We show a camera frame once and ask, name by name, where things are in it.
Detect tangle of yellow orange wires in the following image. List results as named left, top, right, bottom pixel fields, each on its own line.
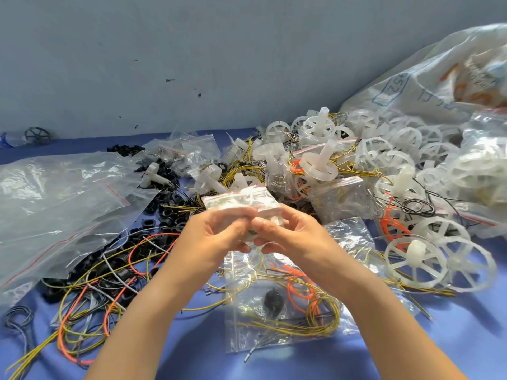
left=6, top=231, right=230, bottom=380

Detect large clear plastic bag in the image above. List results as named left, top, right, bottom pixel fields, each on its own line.
left=0, top=151, right=161, bottom=291

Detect person's left hand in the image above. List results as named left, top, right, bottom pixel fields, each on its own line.
left=173, top=207, right=258, bottom=282

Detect person's left forearm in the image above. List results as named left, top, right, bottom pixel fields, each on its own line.
left=84, top=257, right=199, bottom=380

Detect pile of black plastic rings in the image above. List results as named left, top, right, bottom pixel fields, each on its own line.
left=39, top=144, right=199, bottom=307

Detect crumpled empty zip bag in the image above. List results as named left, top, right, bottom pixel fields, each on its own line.
left=323, top=217, right=377, bottom=275

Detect pile of white plastic wheels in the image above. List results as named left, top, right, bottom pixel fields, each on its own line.
left=139, top=107, right=500, bottom=294

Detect person's right hand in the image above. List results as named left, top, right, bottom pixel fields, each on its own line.
left=251, top=203, right=359, bottom=291

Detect person's right forearm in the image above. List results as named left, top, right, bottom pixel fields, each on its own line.
left=317, top=269, right=470, bottom=380

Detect black spoked wheel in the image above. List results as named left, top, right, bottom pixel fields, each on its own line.
left=24, top=127, right=52, bottom=145

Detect zip bag with clear parts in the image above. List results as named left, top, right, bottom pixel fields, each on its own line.
left=307, top=176, right=377, bottom=225

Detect small zip bag white parts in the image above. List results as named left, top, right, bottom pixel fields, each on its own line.
left=201, top=184, right=285, bottom=250

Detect black wire bundle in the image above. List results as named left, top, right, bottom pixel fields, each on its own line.
left=390, top=180, right=482, bottom=231

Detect grey cable loop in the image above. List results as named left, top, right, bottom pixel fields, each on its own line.
left=3, top=306, right=38, bottom=354

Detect zip bag with wires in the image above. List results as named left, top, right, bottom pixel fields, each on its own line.
left=223, top=249, right=359, bottom=354

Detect white printed woven sack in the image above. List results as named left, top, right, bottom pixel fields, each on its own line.
left=340, top=23, right=507, bottom=125

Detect clear bag of white wheels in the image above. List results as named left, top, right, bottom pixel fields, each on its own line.
left=445, top=110, right=507, bottom=240

